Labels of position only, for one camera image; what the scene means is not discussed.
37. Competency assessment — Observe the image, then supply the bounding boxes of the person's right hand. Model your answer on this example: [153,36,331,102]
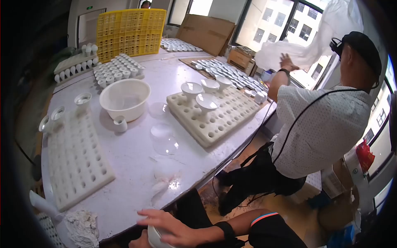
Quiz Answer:
[136,209,221,248]

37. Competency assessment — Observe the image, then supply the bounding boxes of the person's left hand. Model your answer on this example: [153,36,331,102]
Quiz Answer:
[128,230,150,248]

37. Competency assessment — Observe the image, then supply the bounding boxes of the person's right fingers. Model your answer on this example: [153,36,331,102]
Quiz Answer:
[136,209,174,235]

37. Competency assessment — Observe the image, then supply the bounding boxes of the person's right thumb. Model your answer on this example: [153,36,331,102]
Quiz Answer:
[160,235,187,247]

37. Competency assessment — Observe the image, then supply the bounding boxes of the white lamp housing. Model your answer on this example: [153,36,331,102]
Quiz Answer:
[147,225,176,248]

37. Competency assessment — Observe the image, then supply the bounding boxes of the clear plastic wrap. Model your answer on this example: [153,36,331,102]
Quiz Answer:
[150,161,183,203]

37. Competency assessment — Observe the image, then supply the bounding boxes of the person's legs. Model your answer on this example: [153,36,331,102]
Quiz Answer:
[175,188,215,231]

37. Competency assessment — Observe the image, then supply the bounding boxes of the black wrist band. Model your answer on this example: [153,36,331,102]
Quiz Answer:
[213,221,237,247]

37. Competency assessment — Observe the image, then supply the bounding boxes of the crumpled white cloth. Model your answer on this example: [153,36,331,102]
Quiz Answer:
[63,210,100,248]

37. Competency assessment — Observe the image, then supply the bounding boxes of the clear plastic dome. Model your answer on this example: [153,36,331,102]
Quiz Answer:
[148,102,170,120]
[150,123,179,156]

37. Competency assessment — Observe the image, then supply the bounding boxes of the thin white foam hole tray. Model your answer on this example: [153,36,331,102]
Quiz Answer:
[47,109,116,213]

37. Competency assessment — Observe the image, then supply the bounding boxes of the small white cup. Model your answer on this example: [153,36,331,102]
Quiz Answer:
[113,115,128,133]

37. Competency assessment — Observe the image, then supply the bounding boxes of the person's body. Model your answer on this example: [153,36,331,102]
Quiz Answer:
[248,212,308,248]

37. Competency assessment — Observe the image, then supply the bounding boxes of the white plastic tube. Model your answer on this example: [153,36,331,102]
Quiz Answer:
[29,190,60,218]

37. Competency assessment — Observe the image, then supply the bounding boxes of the white plastic basin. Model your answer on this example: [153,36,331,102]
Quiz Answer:
[99,78,152,123]

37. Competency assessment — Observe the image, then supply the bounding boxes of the thick white foam hole tray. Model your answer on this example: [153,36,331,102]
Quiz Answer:
[166,85,262,149]

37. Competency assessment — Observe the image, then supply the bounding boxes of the white funnel lamp reflector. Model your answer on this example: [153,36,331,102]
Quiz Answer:
[181,82,204,100]
[200,78,220,94]
[216,76,233,92]
[196,93,219,118]

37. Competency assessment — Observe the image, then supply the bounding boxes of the silver lined lamp cup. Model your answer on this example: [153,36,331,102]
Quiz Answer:
[51,106,66,123]
[38,115,52,134]
[74,92,92,111]

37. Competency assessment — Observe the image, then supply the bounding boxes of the group of white lamp cups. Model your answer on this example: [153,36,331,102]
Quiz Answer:
[93,53,146,89]

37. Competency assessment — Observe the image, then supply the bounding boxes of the cluster of small white caps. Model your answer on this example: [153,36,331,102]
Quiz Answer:
[243,89,269,105]

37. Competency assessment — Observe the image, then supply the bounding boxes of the rows of white lamp covers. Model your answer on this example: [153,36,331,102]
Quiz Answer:
[190,58,269,94]

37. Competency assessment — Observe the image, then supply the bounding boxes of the tray of white bulbs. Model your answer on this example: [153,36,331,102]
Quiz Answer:
[53,43,99,84]

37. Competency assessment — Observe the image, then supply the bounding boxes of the brown sack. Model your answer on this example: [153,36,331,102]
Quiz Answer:
[318,186,361,234]

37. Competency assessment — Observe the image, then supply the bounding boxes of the group of flat white rings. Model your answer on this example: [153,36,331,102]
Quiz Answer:
[160,37,203,53]

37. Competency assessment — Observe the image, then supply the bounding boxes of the white carton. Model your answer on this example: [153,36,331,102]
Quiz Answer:
[320,157,355,199]

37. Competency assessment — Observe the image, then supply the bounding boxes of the brown cardboard box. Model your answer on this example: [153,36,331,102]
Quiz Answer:
[227,46,257,75]

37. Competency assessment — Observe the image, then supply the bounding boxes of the yellow plastic crate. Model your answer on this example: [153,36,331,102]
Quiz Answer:
[96,8,167,64]

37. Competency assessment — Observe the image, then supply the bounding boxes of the brown cardboard sheet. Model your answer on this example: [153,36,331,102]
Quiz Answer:
[176,14,236,57]

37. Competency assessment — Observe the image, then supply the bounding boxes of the door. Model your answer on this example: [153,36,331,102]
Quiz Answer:
[77,8,107,48]

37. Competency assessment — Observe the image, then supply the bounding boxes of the red bag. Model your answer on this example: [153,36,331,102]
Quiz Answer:
[355,140,376,175]

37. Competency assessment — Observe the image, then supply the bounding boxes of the large window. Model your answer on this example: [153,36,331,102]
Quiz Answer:
[233,0,331,90]

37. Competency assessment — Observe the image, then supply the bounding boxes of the side window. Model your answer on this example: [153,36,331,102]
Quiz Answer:
[357,54,397,186]

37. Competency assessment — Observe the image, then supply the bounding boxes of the white plastic sheet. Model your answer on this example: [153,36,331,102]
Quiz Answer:
[254,0,364,72]

